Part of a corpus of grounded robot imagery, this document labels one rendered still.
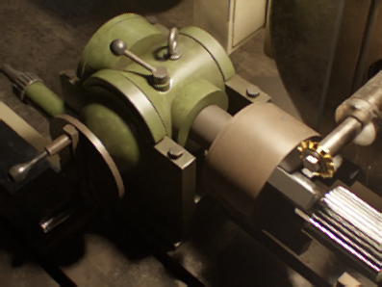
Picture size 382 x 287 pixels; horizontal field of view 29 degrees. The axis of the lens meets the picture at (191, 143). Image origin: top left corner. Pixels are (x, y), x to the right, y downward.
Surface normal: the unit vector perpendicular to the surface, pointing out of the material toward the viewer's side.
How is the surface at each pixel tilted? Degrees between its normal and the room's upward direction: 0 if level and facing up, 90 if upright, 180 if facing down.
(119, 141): 59
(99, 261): 0
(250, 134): 17
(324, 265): 0
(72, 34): 0
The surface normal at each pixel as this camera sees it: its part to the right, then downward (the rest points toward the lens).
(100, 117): -0.40, -0.15
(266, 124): 0.02, -0.66
